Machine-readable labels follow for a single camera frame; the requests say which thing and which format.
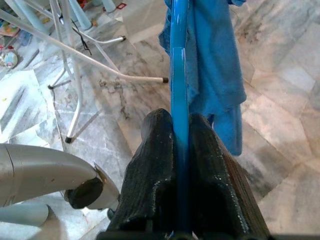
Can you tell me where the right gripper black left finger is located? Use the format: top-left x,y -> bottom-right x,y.
107,108 -> 178,232

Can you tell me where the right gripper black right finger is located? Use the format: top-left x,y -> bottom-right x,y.
188,113 -> 272,237

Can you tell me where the blue plastic hanger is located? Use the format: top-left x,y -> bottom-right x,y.
169,0 -> 190,236

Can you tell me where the blue garment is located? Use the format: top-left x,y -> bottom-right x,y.
158,0 -> 248,157

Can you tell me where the white plastic folding table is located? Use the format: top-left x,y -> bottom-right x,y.
0,0 -> 170,144

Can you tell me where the light blue plastic stool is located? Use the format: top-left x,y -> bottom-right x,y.
13,0 -> 117,36

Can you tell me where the grey plush toy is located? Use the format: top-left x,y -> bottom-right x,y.
0,51 -> 19,70

